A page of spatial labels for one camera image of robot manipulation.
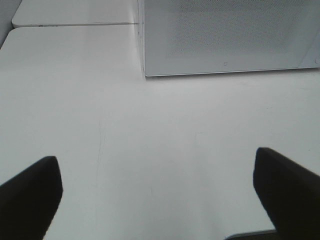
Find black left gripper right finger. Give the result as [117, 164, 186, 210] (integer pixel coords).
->
[253, 147, 320, 240]

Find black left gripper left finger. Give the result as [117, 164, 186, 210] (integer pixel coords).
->
[0, 156, 63, 240]

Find white microwave oven body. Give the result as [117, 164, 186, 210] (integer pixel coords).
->
[298, 41, 320, 69]

